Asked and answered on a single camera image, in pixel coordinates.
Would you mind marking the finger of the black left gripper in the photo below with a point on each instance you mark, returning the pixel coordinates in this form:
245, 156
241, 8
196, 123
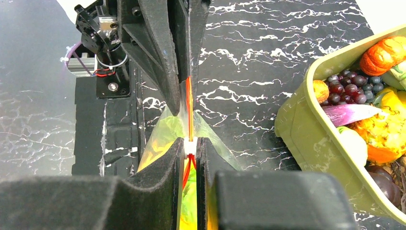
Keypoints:
146, 38
189, 19

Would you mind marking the dark purple eggplant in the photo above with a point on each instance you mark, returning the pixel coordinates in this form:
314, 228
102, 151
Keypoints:
386, 183

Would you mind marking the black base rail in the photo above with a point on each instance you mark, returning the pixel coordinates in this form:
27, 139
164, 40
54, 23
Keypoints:
110, 126

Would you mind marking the green lettuce head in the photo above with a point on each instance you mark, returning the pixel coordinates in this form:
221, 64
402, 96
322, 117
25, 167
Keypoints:
396, 76

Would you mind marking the clear zip top bag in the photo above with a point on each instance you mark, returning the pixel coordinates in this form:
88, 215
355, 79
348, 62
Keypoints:
190, 126

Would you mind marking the orange mottled fruit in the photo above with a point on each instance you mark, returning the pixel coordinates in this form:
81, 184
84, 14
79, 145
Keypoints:
385, 132

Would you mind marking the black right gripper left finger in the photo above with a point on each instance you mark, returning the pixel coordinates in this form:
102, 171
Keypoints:
148, 200

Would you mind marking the small orange fruit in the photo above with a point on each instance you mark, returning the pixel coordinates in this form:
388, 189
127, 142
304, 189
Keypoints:
321, 90

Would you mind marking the purple white radicchio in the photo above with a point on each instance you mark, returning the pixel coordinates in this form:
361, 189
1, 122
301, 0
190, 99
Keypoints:
344, 114

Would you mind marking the olive green plastic bin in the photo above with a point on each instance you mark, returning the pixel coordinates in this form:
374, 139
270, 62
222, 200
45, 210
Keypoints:
314, 141

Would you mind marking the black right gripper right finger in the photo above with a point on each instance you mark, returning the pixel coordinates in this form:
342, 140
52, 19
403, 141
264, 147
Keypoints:
228, 199

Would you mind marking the orange mini pumpkin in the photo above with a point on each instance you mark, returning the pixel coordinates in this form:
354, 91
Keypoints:
382, 56

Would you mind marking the dark purple grapes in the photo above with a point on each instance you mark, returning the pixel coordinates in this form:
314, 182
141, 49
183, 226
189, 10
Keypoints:
353, 87

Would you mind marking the pale green cabbage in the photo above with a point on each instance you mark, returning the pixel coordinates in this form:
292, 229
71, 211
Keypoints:
354, 144

